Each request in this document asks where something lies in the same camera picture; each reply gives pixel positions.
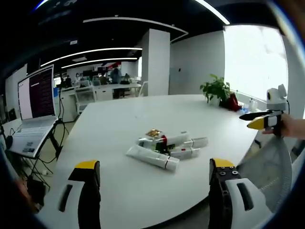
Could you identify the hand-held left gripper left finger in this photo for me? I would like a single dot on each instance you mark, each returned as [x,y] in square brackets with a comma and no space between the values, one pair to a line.
[89,190]

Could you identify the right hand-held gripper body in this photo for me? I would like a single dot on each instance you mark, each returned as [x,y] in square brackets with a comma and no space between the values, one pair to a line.
[274,100]

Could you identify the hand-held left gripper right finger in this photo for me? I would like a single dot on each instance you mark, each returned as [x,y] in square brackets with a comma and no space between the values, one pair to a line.
[221,190]

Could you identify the white skincare bottle red mark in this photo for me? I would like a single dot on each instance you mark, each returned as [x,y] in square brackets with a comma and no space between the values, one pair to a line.
[184,152]

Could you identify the small white skincare tube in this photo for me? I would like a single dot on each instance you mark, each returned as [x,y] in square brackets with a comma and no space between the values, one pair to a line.
[196,142]

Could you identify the large white skincare tube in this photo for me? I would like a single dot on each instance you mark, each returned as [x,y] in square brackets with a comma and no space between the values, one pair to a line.
[150,156]

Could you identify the dark green skincare jar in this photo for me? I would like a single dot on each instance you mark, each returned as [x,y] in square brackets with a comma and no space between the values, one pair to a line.
[164,147]

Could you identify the gold skincare sachet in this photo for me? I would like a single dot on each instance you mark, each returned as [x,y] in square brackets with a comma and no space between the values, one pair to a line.
[153,132]

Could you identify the clear water bottle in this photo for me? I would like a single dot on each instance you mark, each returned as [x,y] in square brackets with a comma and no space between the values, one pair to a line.
[252,104]

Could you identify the person's right hand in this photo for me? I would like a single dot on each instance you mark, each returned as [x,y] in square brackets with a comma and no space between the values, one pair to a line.
[291,127]

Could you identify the red bag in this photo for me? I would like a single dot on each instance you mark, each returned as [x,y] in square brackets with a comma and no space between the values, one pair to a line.
[232,102]

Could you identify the grey mesh office chair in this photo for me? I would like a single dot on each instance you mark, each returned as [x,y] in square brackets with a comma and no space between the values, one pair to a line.
[267,167]

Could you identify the green potted plant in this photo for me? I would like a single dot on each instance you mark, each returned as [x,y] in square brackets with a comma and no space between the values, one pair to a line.
[215,89]

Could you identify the black laptop stand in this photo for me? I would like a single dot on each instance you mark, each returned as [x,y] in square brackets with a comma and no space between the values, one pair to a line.
[51,140]

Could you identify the white office desk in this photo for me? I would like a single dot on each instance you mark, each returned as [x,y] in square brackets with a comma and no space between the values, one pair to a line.
[112,89]

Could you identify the open silver laptop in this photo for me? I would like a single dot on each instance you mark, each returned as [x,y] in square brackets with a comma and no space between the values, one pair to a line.
[35,100]

